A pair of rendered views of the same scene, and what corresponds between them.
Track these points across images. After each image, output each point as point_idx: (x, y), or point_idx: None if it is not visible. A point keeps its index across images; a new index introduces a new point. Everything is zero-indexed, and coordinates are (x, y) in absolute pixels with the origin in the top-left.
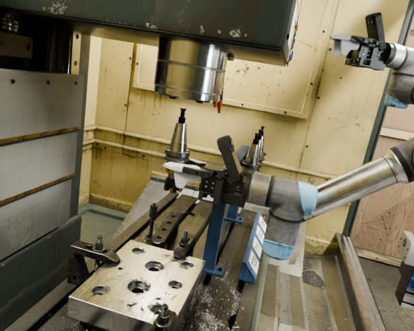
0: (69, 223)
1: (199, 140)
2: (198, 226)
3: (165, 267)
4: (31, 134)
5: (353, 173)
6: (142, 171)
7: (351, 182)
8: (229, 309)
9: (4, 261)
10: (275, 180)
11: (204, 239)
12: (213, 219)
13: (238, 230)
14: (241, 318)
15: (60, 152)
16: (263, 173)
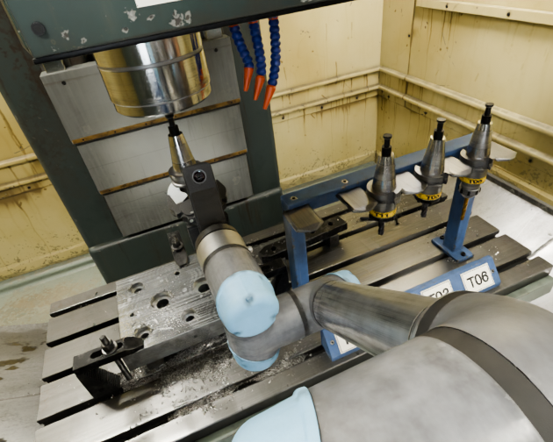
0: (262, 196)
1: (499, 96)
2: (380, 244)
3: (208, 291)
4: (161, 117)
5: (373, 302)
6: (423, 134)
7: (357, 318)
8: (254, 372)
9: (179, 222)
10: (214, 256)
11: (358, 267)
12: (289, 256)
13: (434, 271)
14: (252, 391)
15: (216, 129)
16: (221, 237)
